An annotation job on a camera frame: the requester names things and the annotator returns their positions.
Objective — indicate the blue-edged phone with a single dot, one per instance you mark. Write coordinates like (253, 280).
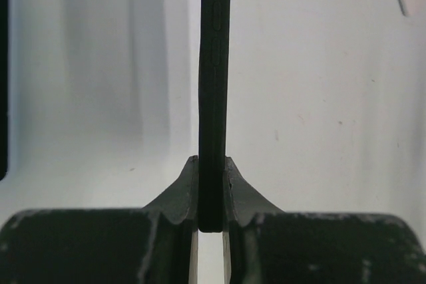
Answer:
(4, 69)

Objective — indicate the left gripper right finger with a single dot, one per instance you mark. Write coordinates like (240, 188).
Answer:
(244, 211)

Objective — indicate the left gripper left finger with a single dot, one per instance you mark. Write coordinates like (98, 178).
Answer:
(171, 254)

